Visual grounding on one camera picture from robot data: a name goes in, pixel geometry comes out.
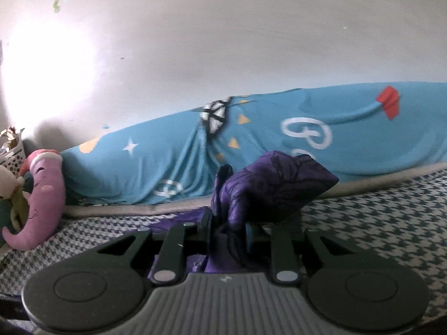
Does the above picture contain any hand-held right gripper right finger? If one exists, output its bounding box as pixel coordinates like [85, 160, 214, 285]
[244, 223, 362, 284]

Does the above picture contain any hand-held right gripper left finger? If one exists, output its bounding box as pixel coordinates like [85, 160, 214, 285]
[97, 209, 214, 284]

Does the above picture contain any purple floral shirt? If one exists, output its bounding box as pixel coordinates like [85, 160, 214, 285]
[147, 151, 339, 283]

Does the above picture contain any houndstooth bed mat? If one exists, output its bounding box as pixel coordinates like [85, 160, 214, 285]
[0, 162, 447, 325]

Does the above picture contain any purple moon plush pillow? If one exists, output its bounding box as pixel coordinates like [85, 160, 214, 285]
[2, 149, 67, 251]

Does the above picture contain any white rabbit plush toy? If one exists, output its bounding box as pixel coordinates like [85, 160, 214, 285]
[0, 164, 28, 233]

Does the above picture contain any white plastic basket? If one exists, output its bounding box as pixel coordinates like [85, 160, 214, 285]
[0, 127, 26, 175]

